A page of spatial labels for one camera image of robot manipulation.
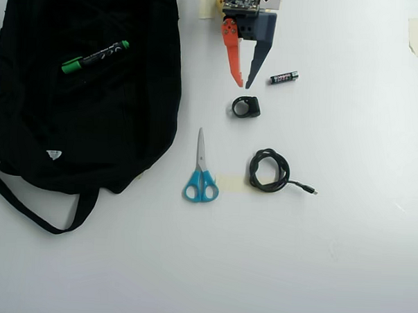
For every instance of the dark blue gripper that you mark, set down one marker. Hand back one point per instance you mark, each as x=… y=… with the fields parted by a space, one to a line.
x=260 y=33

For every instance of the green black marker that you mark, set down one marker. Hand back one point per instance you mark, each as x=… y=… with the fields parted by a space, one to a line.
x=95 y=56

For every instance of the white teal robot arm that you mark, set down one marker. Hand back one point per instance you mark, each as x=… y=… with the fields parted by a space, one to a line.
x=274 y=0

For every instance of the black fabric bag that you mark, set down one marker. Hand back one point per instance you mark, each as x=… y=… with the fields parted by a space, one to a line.
x=79 y=99

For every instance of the black AAA battery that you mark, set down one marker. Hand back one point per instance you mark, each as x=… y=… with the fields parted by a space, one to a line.
x=283 y=77

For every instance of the yellow perforated block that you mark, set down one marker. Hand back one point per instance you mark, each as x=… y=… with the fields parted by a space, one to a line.
x=219 y=2

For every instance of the short beige masking tape strip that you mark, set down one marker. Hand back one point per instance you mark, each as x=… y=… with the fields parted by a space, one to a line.
x=230 y=182

